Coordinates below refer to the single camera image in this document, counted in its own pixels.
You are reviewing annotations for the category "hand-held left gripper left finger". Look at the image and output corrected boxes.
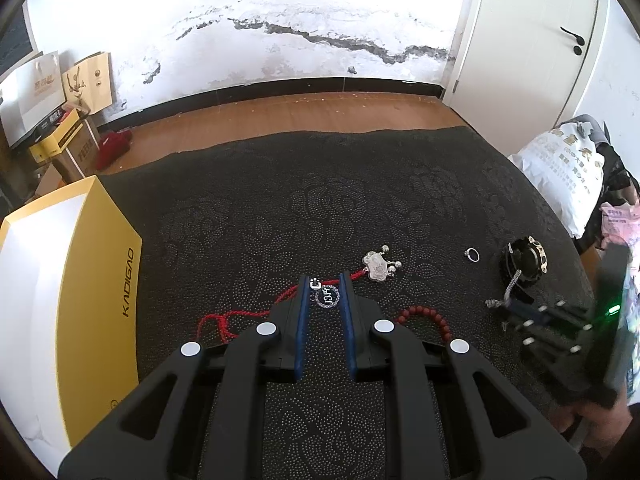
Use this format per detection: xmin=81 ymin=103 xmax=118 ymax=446
xmin=57 ymin=275 xmax=312 ymax=480

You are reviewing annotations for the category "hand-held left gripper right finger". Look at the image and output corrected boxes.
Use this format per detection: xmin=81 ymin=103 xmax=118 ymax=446
xmin=339 ymin=272 xmax=589 ymax=480

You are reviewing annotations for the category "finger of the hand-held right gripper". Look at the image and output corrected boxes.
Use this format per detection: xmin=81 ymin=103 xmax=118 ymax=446
xmin=504 ymin=316 xmax=594 ymax=362
xmin=506 ymin=300 xmax=594 ymax=330

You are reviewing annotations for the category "silver braided chain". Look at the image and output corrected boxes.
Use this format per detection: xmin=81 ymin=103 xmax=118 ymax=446
xmin=484 ymin=269 xmax=525 ymax=312

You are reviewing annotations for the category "silver round pendant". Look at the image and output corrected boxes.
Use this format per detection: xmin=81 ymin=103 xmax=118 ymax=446
xmin=309 ymin=276 xmax=344 ymax=307

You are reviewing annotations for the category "red cord silver lock necklace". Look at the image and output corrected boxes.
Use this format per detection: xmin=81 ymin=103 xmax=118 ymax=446
xmin=196 ymin=244 xmax=404 ymax=346

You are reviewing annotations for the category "red bead bracelet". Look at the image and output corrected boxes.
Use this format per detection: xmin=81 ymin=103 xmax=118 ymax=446
xmin=396 ymin=304 xmax=454 ymax=342

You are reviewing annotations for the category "large yellow box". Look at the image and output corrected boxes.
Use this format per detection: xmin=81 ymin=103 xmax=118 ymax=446
xmin=0 ymin=175 xmax=144 ymax=453

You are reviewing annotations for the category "person's right hand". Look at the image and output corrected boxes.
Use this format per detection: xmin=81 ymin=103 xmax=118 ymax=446
xmin=574 ymin=397 xmax=632 ymax=455

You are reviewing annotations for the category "pink package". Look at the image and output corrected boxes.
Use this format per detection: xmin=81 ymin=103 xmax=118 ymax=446
xmin=599 ymin=202 xmax=640 ymax=252

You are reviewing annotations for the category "black dotted floral mat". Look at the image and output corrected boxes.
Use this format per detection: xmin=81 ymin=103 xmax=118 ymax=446
xmin=95 ymin=127 xmax=601 ymax=480

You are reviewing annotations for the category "white printed plastic bag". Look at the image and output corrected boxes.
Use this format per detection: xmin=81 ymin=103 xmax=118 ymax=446
xmin=507 ymin=127 xmax=609 ymax=241

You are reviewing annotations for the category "dark clothing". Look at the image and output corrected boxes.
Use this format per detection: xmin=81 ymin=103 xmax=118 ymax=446
xmin=575 ymin=140 xmax=640 ymax=257

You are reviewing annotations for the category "grey cloth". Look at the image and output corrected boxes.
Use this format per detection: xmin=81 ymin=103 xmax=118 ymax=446
xmin=574 ymin=113 xmax=610 ymax=147

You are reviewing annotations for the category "black baseboard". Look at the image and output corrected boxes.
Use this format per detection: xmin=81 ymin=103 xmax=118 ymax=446
xmin=90 ymin=75 xmax=447 ymax=127

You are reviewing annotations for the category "red cloth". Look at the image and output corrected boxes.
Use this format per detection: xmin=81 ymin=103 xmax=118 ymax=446
xmin=94 ymin=129 xmax=134 ymax=171

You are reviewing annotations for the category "white door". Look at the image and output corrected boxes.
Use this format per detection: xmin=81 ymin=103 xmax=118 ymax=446
xmin=446 ymin=0 xmax=615 ymax=132

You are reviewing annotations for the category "brown cardboard box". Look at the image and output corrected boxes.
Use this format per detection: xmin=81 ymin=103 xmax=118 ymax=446
xmin=50 ymin=117 xmax=101 ymax=184

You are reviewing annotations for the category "small open cardboard box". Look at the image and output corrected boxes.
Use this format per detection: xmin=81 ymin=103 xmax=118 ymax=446
xmin=34 ymin=164 xmax=64 ymax=202

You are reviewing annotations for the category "yellow and black box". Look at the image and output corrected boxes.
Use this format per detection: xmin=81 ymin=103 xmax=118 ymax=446
xmin=27 ymin=107 xmax=84 ymax=164

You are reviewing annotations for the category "tan paper bag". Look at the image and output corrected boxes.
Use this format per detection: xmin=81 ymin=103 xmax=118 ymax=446
xmin=60 ymin=51 xmax=114 ymax=116

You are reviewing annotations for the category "white paper bag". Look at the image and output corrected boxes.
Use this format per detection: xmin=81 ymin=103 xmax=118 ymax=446
xmin=0 ymin=51 xmax=67 ymax=149

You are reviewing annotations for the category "white framed dark panel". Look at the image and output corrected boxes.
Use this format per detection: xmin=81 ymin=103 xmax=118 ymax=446
xmin=0 ymin=4 xmax=44 ymax=82

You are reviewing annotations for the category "black door handle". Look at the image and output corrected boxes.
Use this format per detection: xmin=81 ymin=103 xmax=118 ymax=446
xmin=559 ymin=26 xmax=586 ymax=56

